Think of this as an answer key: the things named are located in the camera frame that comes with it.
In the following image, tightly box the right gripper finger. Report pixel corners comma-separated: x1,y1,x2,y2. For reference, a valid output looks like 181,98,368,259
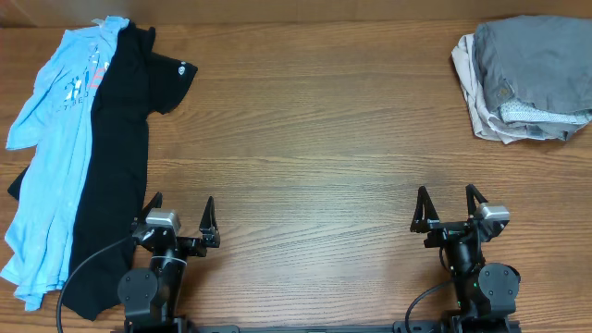
465,184,487,216
410,186,439,230

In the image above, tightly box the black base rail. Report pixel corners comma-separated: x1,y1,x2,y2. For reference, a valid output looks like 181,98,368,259
111,320,522,333

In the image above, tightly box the grey folded garment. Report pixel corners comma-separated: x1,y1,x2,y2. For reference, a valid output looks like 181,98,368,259
474,16,591,141

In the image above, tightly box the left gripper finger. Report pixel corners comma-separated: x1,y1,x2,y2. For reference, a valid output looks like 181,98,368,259
140,192,163,221
199,196,218,234

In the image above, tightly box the left black cable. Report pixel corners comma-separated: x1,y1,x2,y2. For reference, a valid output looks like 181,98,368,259
55,234,136,333

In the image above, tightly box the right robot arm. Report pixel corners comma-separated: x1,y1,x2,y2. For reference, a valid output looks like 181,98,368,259
404,184,521,333

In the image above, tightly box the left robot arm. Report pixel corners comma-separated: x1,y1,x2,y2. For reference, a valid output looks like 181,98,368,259
117,192,220,333

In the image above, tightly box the beige folded garment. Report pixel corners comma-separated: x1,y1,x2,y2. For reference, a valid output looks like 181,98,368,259
451,33,549,144

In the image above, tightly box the black t-shirt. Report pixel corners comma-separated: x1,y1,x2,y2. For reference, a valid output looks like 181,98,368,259
8,20,197,320

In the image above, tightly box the light blue printed t-shirt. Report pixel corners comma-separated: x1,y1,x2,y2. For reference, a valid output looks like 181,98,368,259
1,17,130,311

